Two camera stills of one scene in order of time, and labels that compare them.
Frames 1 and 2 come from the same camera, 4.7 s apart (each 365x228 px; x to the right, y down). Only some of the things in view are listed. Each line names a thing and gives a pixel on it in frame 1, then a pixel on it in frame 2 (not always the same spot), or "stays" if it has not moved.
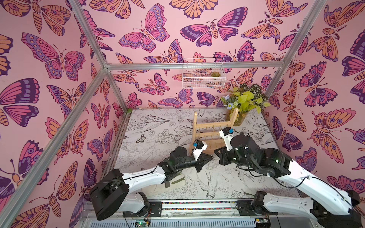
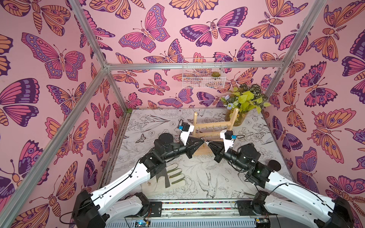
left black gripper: [204, 158] to [191, 148]
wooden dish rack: [213, 139] stays
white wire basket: [203, 78] stays
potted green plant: [244, 98] stays
